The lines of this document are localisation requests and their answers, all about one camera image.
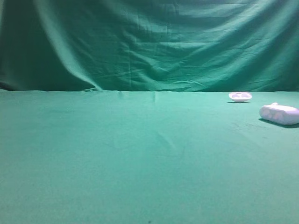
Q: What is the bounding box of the white earphone case body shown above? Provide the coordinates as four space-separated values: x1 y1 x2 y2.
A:
259 104 299 125

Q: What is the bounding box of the white earphone case lid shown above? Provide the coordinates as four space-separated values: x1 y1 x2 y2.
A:
228 92 252 103

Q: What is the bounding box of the green backdrop curtain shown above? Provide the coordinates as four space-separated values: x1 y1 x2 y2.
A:
0 0 299 92

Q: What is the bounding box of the green table cloth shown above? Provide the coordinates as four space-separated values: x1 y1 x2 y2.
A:
0 91 299 224

